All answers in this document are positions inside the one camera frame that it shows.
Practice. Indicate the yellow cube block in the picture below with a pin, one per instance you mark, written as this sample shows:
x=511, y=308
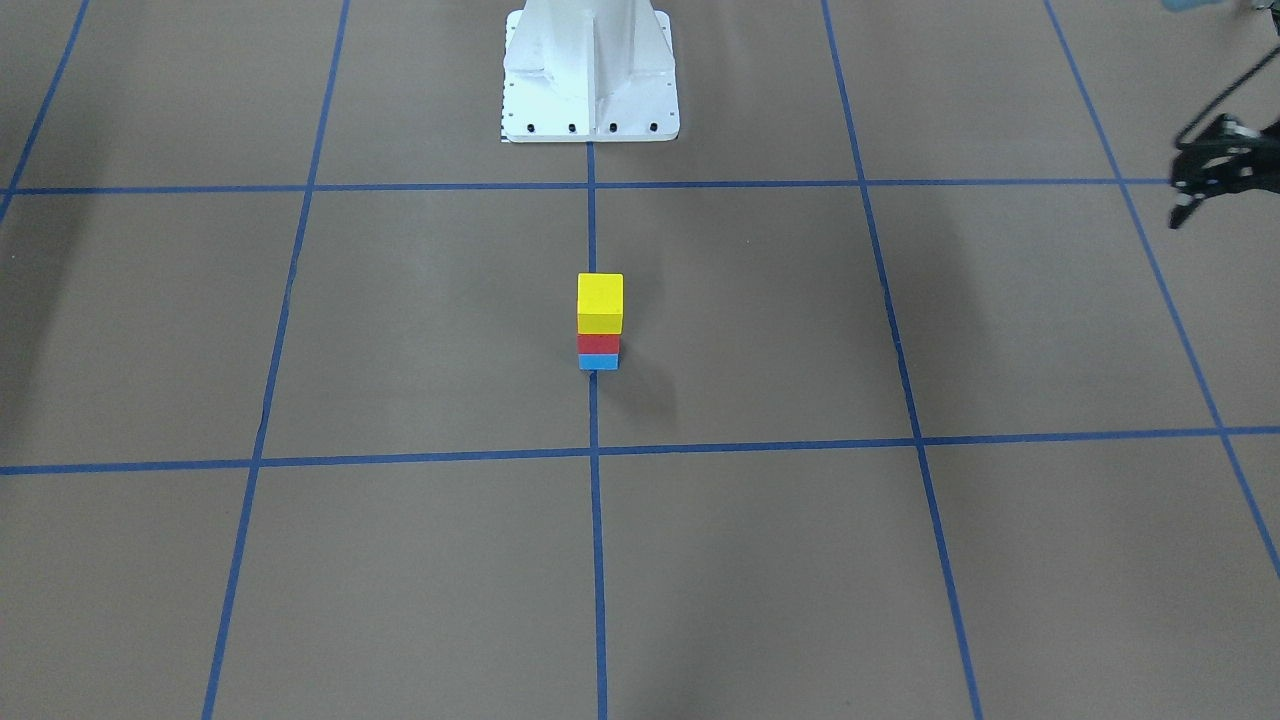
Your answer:
x=600, y=303

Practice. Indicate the blue cube block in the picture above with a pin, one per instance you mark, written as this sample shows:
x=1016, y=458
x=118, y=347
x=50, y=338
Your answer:
x=599, y=362

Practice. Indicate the red cube block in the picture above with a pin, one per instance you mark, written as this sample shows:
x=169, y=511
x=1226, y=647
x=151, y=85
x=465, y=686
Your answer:
x=598, y=343

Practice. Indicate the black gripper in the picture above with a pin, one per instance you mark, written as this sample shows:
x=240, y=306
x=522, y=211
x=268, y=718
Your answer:
x=1222, y=163

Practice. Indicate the white camera mast pedestal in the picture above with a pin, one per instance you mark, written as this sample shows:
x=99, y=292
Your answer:
x=589, y=72

